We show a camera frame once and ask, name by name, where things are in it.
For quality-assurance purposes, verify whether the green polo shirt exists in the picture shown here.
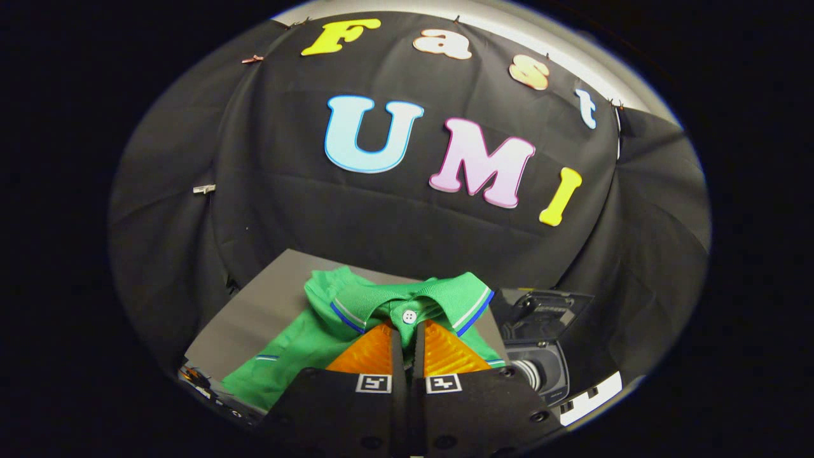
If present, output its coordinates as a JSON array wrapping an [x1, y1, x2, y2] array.
[[221, 266, 506, 411]]

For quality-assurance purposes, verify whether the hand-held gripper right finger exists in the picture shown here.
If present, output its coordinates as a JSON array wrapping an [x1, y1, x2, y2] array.
[[410, 318, 567, 458]]

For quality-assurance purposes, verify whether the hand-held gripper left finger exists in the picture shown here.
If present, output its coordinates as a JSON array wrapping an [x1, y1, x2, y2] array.
[[254, 320, 408, 458]]

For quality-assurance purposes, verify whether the grey washing machine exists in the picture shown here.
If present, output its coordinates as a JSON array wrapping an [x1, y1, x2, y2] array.
[[506, 340, 571, 408]]

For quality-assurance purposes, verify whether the black backdrop cloth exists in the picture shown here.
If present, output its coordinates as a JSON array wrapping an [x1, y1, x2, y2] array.
[[108, 11, 711, 395]]

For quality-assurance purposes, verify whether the white panel with black marks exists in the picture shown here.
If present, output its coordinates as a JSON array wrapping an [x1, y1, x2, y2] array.
[[560, 371, 623, 427]]

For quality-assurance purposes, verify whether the grey cabinet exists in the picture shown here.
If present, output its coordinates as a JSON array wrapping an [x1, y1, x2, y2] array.
[[183, 248, 509, 417]]

